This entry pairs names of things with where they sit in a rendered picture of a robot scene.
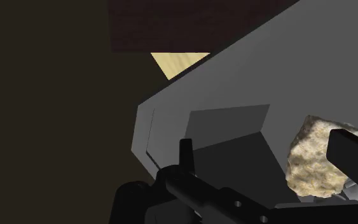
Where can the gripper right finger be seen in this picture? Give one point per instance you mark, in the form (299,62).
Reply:
(353,158)

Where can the grey table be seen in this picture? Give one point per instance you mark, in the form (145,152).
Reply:
(259,80)

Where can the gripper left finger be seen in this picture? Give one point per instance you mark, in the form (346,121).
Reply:
(187,183)

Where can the dark red robot stand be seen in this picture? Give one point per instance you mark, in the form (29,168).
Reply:
(181,24)

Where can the beige rough rock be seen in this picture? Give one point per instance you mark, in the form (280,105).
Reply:
(309,164)

